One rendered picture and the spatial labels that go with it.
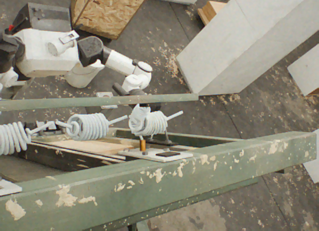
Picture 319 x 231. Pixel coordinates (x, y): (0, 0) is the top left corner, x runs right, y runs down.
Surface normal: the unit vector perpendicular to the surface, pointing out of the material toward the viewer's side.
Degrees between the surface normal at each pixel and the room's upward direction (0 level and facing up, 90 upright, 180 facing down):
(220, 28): 90
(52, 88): 0
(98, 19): 90
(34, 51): 23
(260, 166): 32
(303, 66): 90
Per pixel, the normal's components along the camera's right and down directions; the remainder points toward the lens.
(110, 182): 0.66, 0.02
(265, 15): -0.74, 0.07
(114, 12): 0.17, 0.84
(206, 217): 0.55, -0.51
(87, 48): 0.33, -0.24
